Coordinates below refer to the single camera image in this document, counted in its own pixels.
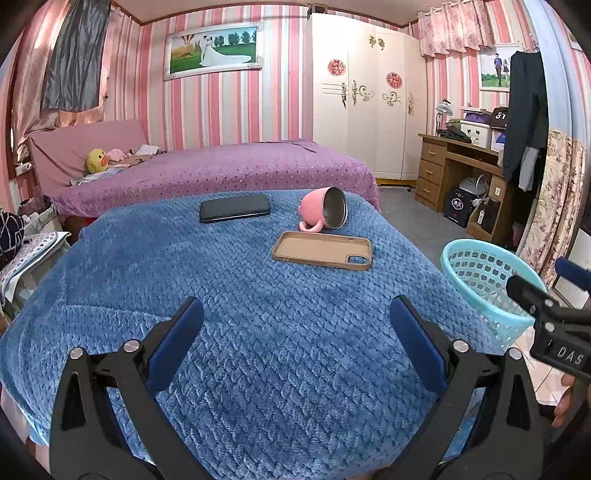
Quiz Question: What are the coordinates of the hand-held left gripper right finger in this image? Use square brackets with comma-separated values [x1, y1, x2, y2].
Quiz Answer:
[390, 295, 543, 480]

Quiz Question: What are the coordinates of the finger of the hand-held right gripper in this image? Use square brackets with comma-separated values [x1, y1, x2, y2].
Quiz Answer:
[554, 258, 591, 289]
[505, 274, 591, 326]

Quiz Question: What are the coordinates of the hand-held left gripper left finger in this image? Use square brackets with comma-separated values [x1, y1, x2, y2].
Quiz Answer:
[48, 296, 205, 480]

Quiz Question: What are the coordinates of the light blue plastic basket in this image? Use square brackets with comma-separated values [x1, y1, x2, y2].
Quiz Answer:
[440, 239, 548, 352]

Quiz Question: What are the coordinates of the person's right hand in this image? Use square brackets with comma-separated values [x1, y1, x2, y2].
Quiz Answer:
[551, 373, 578, 428]

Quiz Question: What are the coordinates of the beige floral curtain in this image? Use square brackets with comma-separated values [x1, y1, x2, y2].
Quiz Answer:
[517, 129, 587, 289]

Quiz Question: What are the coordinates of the open cardboard box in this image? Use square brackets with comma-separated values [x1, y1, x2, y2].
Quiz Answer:
[466, 198, 502, 243]

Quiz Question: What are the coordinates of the black printed box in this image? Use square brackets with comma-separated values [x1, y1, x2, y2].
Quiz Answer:
[443, 187, 476, 228]

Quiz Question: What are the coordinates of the brown phone case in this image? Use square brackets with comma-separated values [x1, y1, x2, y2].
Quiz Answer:
[271, 231, 373, 271]

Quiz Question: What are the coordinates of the white fan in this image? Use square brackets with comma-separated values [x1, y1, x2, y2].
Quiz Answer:
[457, 176, 488, 199]

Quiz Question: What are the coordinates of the black tablet case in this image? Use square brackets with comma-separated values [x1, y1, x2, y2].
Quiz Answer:
[199, 194, 271, 223]

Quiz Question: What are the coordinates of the dark hanging jacket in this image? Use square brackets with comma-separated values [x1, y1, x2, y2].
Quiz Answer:
[502, 51, 550, 192]

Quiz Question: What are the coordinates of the white storage box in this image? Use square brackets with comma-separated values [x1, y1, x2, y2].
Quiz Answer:
[459, 121, 492, 148]

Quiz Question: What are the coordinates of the wooden desk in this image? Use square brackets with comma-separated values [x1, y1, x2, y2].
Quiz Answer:
[414, 133, 515, 238]

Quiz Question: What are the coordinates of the pink mug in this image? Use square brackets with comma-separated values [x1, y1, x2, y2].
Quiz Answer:
[298, 187, 348, 232]

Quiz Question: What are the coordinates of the polka dot cushion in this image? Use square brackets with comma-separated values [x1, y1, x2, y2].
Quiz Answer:
[0, 231, 72, 296]

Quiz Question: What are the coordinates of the purple dotted bed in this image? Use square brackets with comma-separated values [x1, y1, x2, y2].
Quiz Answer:
[48, 141, 382, 217]

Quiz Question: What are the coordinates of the dark clothes pile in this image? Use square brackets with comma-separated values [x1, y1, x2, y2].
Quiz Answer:
[436, 128, 472, 144]

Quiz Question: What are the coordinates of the dark patterned cushion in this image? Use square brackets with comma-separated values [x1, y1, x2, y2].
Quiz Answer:
[0, 210, 26, 268]

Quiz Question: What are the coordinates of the yellow duck plush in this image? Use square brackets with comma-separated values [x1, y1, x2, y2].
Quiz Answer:
[85, 148, 109, 175]

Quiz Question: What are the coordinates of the white wardrobe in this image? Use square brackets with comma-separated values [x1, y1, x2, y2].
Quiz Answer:
[302, 11, 428, 183]

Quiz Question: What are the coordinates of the pink covered headboard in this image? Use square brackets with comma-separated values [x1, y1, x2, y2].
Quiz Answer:
[27, 119, 148, 195]

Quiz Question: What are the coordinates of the pink floral curtain valance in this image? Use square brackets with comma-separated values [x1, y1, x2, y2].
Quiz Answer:
[418, 0, 527, 58]

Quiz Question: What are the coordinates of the framed wedding photo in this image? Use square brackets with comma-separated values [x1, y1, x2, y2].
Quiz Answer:
[164, 21, 264, 81]

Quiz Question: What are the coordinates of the pink satin curtain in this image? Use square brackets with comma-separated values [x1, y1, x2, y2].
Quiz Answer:
[9, 0, 121, 162]

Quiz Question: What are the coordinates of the dark grey curtain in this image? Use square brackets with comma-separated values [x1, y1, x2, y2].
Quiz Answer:
[41, 0, 112, 112]

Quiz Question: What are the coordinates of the framed couple wall poster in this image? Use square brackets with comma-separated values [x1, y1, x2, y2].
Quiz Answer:
[478, 44, 513, 93]

